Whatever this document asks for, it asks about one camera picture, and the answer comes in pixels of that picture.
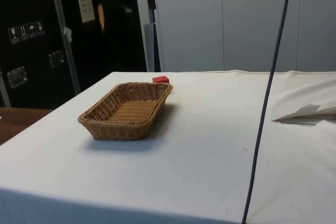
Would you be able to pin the red cube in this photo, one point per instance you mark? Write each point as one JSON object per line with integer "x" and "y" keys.
{"x": 160, "y": 79}

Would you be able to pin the brown wicker basket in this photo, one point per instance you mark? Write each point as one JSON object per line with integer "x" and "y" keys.
{"x": 131, "y": 108}

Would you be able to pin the black cabinet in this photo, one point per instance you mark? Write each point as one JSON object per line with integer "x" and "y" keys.
{"x": 31, "y": 51}

